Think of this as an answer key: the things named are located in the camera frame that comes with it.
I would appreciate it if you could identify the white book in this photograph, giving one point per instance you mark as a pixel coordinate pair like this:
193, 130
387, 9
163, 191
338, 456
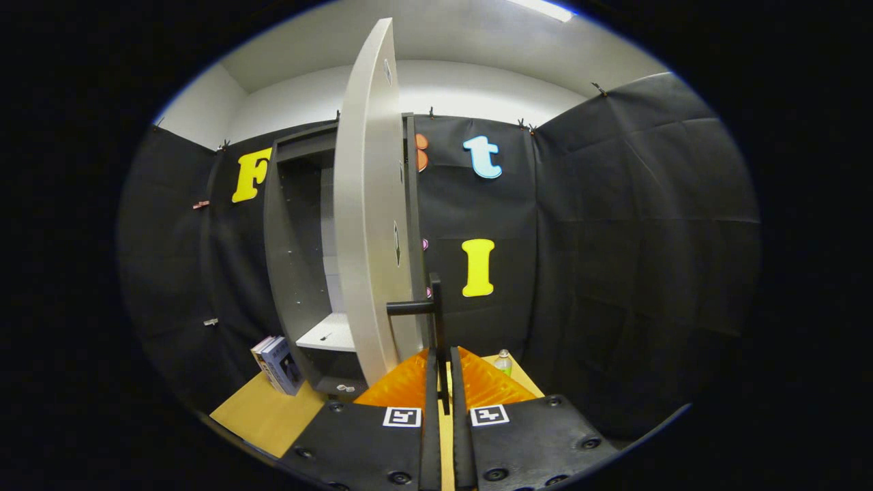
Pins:
260, 346

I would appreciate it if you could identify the ceiling light strip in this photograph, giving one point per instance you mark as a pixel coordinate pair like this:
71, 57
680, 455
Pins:
542, 8

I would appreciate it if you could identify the dark grey shoe cabinet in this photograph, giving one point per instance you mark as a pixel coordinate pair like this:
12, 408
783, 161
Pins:
290, 259

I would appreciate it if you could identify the green capped bottle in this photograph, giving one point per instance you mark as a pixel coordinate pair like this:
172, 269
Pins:
502, 365

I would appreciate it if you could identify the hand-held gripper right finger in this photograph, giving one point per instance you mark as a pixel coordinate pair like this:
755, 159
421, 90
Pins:
460, 436

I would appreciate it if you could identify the black backdrop cloth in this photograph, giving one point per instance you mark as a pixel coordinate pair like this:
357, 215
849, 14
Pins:
614, 239

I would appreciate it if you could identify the blue book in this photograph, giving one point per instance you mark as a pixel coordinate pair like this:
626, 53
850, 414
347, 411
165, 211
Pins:
283, 368

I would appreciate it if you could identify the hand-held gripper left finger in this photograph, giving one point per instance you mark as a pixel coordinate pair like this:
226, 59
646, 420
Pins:
431, 436

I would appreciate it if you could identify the beige shoe cabinet door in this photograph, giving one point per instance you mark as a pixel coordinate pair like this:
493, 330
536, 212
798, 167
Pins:
365, 204

